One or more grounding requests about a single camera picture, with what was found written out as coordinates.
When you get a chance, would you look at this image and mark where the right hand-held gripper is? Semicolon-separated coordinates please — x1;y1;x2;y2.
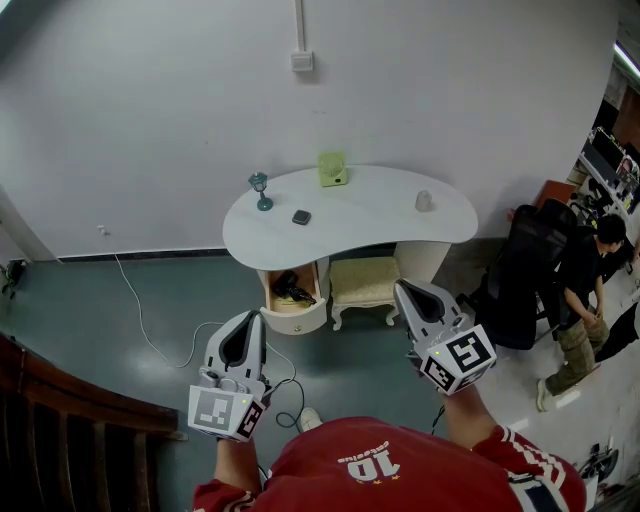
393;279;498;397

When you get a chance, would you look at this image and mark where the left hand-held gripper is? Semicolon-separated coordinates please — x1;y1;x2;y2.
187;309;273;444

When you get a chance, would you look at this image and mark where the cream large drawer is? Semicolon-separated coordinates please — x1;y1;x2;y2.
259;262;329;336

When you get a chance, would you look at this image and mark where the black hair dryer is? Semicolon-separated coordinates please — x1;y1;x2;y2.
271;269;317;306

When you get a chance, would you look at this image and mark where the person's right forearm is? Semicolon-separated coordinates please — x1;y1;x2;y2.
442;387;494;449

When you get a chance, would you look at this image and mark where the person's left forearm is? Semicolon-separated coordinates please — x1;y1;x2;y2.
214;434;261;494

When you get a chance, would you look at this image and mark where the cream padded stool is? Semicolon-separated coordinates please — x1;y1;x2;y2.
328;257;401;331

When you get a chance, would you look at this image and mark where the black office chair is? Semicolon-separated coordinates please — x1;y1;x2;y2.
457;198;581;351

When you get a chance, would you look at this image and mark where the white kidney-shaped desk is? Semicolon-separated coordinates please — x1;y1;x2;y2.
222;164;479;301

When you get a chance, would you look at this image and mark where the green lantern lamp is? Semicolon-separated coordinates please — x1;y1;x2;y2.
248;172;275;212

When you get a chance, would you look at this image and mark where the light green desk fan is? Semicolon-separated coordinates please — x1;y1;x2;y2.
317;152;350;188

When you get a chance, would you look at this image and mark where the brown box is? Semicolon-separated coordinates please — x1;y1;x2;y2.
537;179;576;209

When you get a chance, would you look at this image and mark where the person's red jersey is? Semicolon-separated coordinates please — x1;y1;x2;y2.
192;417;587;512

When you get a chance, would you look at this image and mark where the dark wooden banister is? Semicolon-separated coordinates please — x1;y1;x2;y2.
0;334;189;512

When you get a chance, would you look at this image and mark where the black tripod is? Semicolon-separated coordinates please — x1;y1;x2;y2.
579;442;620;481

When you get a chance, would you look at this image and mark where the cluttered equipment shelf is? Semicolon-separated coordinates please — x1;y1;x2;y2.
579;127;640;211

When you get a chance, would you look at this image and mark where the black floor device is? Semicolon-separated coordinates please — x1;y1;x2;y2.
0;259;29;296

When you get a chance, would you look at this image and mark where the ceiling strip light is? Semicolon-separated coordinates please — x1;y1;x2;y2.
613;42;640;76

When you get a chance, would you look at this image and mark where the black floor cable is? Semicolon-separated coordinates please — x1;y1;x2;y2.
264;342;306;429

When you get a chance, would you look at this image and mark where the white floor cable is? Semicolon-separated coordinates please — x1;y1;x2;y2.
113;253;226;370

